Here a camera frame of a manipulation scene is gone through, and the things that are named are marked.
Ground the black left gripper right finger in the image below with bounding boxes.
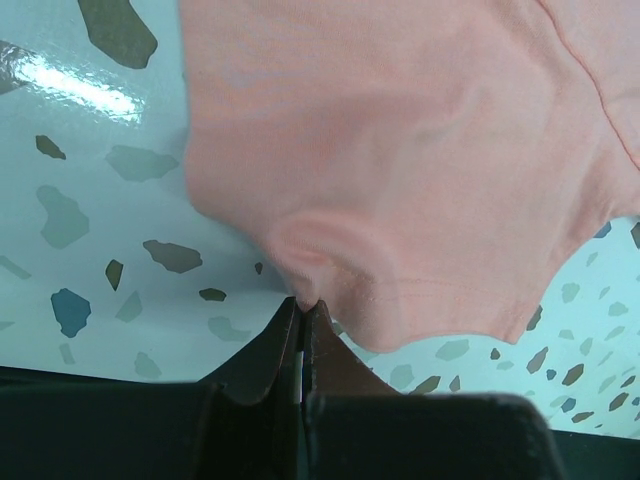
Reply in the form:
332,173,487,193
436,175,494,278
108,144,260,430
303,302,566,479

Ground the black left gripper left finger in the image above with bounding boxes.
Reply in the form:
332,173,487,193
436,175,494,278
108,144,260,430
1,298,300,479

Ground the salmon pink t shirt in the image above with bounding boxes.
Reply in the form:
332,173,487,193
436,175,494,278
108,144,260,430
179,1,639,352

